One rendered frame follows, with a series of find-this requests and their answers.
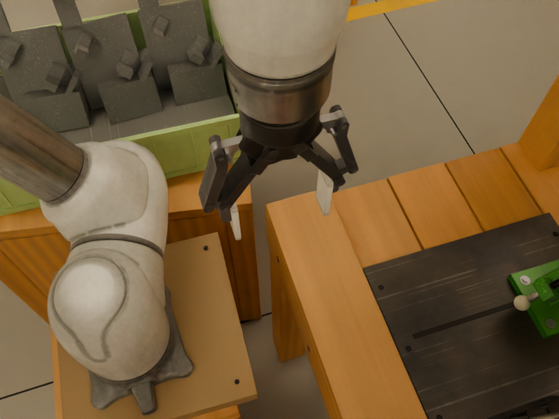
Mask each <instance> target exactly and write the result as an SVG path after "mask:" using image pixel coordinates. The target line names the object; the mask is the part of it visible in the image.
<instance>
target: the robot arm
mask: <svg viewBox="0 0 559 419"><path fill-rule="evenodd" d="M350 2H351V0H209V4H210V10H211V14H212V17H213V21H214V23H215V26H216V28H217V29H218V31H219V33H220V35H221V38H222V41H223V53H224V59H225V64H226V72H227V76H228V79H229V86H230V89H231V91H232V94H233V97H234V99H235V103H236V106H237V107H238V108H239V115H240V128H239V130H238V132H237V134H236V137H232V138H229V139H225V140H221V138H220V136H218V135H213V136H211V137H210V138H209V144H210V156H209V159H208V162H207V165H206V168H205V173H204V175H203V178H202V181H201V184H200V188H199V192H198V194H199V197H200V202H201V205H202V209H203V211H204V212H205V213H210V212H212V211H213V210H214V209H218V210H219V213H220V218H221V221H222V222H223V223H226V222H229V221H230V225H231V228H232V230H233V233H234V236H235V240H239V239H241V232H240V220H239V213H238V208H237V205H236V201H237V200H238V198H239V197H240V196H241V194H242V193H243V192H244V190H245V189H246V187H247V186H248V185H249V184H250V182H251V181H252V180H253V179H254V177H255V176H256V175H261V174H262V173H263V171H264V170H265V169H266V167H267V166H268V165H272V164H274V163H277V162H279V161H282V160H291V159H294V158H297V155H300V156H301V157H302V158H304V159H305V160H306V161H307V162H311V163H313V164H314V165H315V166H316V167H318V168H319V175H318V183H317V190H316V200H317V201H318V203H319V207H320V208H321V211H322V213H323V215H324V216H325V215H329V209H330V204H331V198H332V193H334V192H337V191H338V190H339V187H340V186H341V185H344V184H345V179H344V177H343V174H345V173H347V172H349V173H350V174H354V173H356V172H357V171H358V170H359V168H358V165H357V162H356V160H355V158H354V153H353V151H352V149H351V146H350V144H349V139H348V137H347V134H348V131H349V122H348V120H347V118H346V116H345V114H344V112H343V110H342V108H341V106H340V105H334V106H332V107H331V108H330V109H329V114H325V115H320V108H321V107H322V106H323V105H324V103H325V102H326V101H327V99H328V97H329V93H330V89H331V81H332V75H333V67H334V60H335V55H336V49H337V45H336V42H337V39H338V36H339V34H340V32H341V30H342V28H343V27H344V24H345V22H346V19H347V16H348V12H349V6H350ZM322 129H325V130H326V131H327V132H328V133H331V135H332V137H333V138H334V141H335V143H336V146H337V147H338V150H339V153H340V155H341V158H339V159H337V160H336V159H335V158H334V157H333V156H332V155H331V154H330V153H328V152H327V151H326V150H325V149H324V148H323V147H322V146H321V145H319V144H318V143H317V142H316V141H315V140H314V139H315V138H316V137H317V136H318V135H319V134H320V132H321V131H322ZM238 150H241V152H240V157H239V158H238V159H237V161H236V162H235V163H234V164H233V166H232V167H231V169H230V170H229V172H228V168H229V166H228V164H230V163H232V162H233V160H232V157H233V156H234V153H235V152H236V151H238ZM227 172H228V173H227ZM0 177H1V178H2V179H4V180H6V181H8V182H10V183H11V184H13V185H15V186H17V187H19V188H20V189H22V190H25V191H26V192H28V193H29V194H31V195H34V196H36V197H37V198H38V199H39V202H40V206H41V209H42V213H43V215H44V216H45V218H46V219H47V220H48V221H50V222H51V223H52V224H53V225H54V226H55V227H56V229H57V230H58V231H59V232H60V233H61V234H62V236H63V237H64V238H65V239H66V240H67V241H69V242H71V247H70V254H69V256H68V258H67V261H66V263H65V264H64V265H63V266H62V267H61V268H60V270H59V271H58V272H57V275H56V276H55V278H54V279H53V281H52V285H51V287H50V290H49V294H48V299H47V314H48V319H49V323H50V325H51V328H52V331H53V333H54V335H55V337H56V338H57V340H58V342H59V343H60V344H61V345H62V346H63V348H64V349H65V350H66V351H67V352H68V353H69V354H70V355H71V356H72V357H73V358H74V359H75V360H76V361H77V362H79V363H80V364H81V365H82V366H83V367H85V368H86V369H88V372H89V376H90V380H91V385H92V396H91V403H92V405H93V406H94V407H95V408H96V409H98V410H104V409H107V408H108V407H109V406H110V405H111V404H113V403H114V402H116V401H118V400H120V399H122V398H124V397H128V396H130V395H132V394H134V396H135V399H136V401H137V404H138V406H139V408H140V410H141V414H142V415H143V416H144V415H145V414H146V415H150V414H152V413H154V412H155V411H156V398H155V391H154V386H155V385H158V384H160V383H163V382H166V381H169V380H171V379H174V378H183V377H188V376H190V375H191V374H192V372H193V370H194V366H193V363H192V361H191V360H190V359H189V358H188V356H187V355H186V351H185V349H184V346H183V343H182V341H181V336H180V333H179V330H178V327H177V324H176V320H175V316H174V313H173V311H172V308H171V291H170V290H169V289H168V288H167V287H166V286H165V285H164V263H163V261H164V253H165V248H166V237H167V228H168V209H169V206H168V188H167V183H166V177H165V174H164V171H163V169H162V168H161V165H160V163H159V161H158V160H157V158H156V157H155V156H154V155H153V154H152V153H151V152H150V151H149V150H148V149H147V148H145V147H144V146H142V145H139V144H137V143H135V142H132V141H128V140H108V141H105V142H102V143H100V142H95V141H92V142H84V143H79V144H75V145H74V144H73V143H71V142H70V141H69V140H68V139H66V138H65V137H63V136H61V135H60V134H58V133H57V132H55V131H54V130H53V129H52V128H50V127H49V126H47V125H45V124H44V123H42V122H41V121H40V120H38V119H37V118H36V117H34V116H32V115H31V114H29V113H28V112H27V111H25V110H23V109H22V108H21V107H20V106H18V105H16V104H15V103H14V102H12V101H10V100H9V99H7V98H6V97H5V96H3V95H2V94H1V93H0Z"/></svg>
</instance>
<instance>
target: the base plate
mask: <svg viewBox="0 0 559 419"><path fill-rule="evenodd" d="M557 259H559V226H558V224H557V222H556V221H555V220H554V219H553V217H552V215H551V214H550V213H546V214H541V215H538V216H535V217H532V218H529V219H525V220H521V221H518V222H516V223H512V224H508V225H504V226H502V227H499V228H495V229H490V230H488V231H485V232H481V233H479V234H474V235H471V236H468V237H465V238H462V239H457V240H454V241H452V242H448V243H446V244H440V245H438V246H434V247H432V248H429V249H424V250H421V251H418V252H415V253H412V254H407V255H404V256H401V257H398V258H396V259H390V260H387V261H384V262H382V263H378V264H374V265H370V266H368V267H365V268H363V271H364V274H365V276H366V279H367V280H368V282H369V286H370V288H371V289H372V292H373V295H374V297H375V299H376V301H377V304H378V306H379V308H380V311H381V313H382V315H383V318H384V320H385V322H386V324H387V326H388V330H389V331H390V333H391V336H392V338H393V341H394V343H395V345H396V347H397V349H398V352H399V355H400V357H401V358H402V361H403V364H404V366H405V368H406V370H407V372H408V375H409V377H410V380H411V382H412V384H413V387H414V389H415V391H416V393H417V395H418V399H419V401H420V402H421V404H422V407H423V410H424V412H425V414H426V416H427V418H428V419H486V418H489V417H492V416H495V415H497V414H500V413H502V412H506V411H509V410H512V409H513V408H516V407H520V406H523V405H525V404H528V403H530V402H534V401H536V400H539V399H542V398H544V397H548V396H559V335H556V336H554V337H551V338H547V339H543V337H542V335H541V334H540V332H539V331H538V329H537V326H536V325H535V323H534V322H533V320H532V318H531V316H530V315H529V313H528V311H527V310H525V311H521V310H518V309H517V308H516V307H515V306H514V299H515V297H516V296H518V294H517V292H516V290H515V289H514V287H513V286H512V284H511V282H510V280H509V279H508V277H509V276H510V274H514V273H517V272H520V271H523V270H525V269H529V268H533V267H536V266H538V265H541V264H545V263H549V262H551V261H554V260H557Z"/></svg>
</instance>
